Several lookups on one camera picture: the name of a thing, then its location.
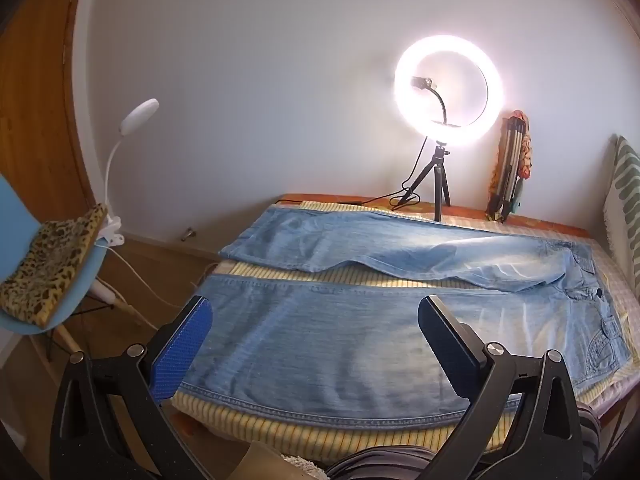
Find white clip lamp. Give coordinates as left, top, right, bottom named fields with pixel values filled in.
left=95, top=99, right=161, bottom=248

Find leopard print cushion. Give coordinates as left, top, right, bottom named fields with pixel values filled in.
left=0, top=203, right=110, bottom=325

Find yellow striped mat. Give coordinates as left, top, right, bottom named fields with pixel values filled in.
left=172, top=200, right=621, bottom=453

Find black power cable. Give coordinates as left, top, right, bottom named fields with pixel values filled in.
left=277, top=135, right=431, bottom=211

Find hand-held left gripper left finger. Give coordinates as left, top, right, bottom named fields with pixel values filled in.
left=50, top=295, right=213, bottom=480

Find white ring light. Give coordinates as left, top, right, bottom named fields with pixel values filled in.
left=394, top=35, right=501, bottom=151

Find black gooseneck phone holder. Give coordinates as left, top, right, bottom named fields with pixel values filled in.
left=411, top=76, right=448, bottom=123

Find green patterned white pillow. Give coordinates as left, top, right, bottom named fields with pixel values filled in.
left=602, top=135, right=640, bottom=306

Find wooden door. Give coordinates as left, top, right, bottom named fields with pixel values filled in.
left=0, top=0, right=108, bottom=241

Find white lamp cable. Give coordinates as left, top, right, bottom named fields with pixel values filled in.
left=95, top=242, right=188, bottom=311

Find blue denim pants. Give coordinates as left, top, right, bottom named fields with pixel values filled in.
left=172, top=206, right=632, bottom=431

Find blue chair with wooden legs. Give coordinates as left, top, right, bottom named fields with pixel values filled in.
left=0, top=175, right=146, bottom=361

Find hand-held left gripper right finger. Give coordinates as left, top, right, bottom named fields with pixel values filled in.
left=417, top=295, right=583, bottom=480

